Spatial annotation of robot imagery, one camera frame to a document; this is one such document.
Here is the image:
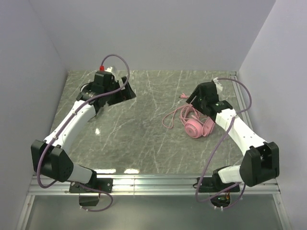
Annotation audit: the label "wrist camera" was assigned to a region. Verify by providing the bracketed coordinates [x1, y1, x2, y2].
[99, 66, 117, 76]
[212, 77, 223, 94]

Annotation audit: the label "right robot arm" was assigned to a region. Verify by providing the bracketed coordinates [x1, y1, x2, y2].
[186, 80, 280, 187]

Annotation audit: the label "pink headphone cable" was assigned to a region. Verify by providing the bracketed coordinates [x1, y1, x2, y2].
[162, 92, 200, 129]

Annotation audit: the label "pink headphones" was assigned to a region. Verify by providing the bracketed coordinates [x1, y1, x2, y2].
[179, 104, 215, 138]

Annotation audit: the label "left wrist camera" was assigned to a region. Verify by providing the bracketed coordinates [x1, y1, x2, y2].
[99, 66, 117, 76]

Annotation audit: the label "aluminium front rail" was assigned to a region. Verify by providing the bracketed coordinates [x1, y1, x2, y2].
[28, 174, 281, 196]

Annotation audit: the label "aluminium left side rail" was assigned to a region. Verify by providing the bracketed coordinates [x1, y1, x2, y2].
[16, 195, 35, 230]

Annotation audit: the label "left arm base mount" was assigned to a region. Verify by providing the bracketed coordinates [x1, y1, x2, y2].
[69, 178, 113, 210]

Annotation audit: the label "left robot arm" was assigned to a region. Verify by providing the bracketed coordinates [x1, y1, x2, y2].
[31, 70, 136, 188]

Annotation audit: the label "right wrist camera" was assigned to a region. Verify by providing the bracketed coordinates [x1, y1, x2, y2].
[212, 77, 223, 94]

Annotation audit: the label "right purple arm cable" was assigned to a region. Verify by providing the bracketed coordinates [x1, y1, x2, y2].
[195, 78, 252, 209]

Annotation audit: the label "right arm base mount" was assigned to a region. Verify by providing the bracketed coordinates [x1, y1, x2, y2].
[199, 176, 240, 208]

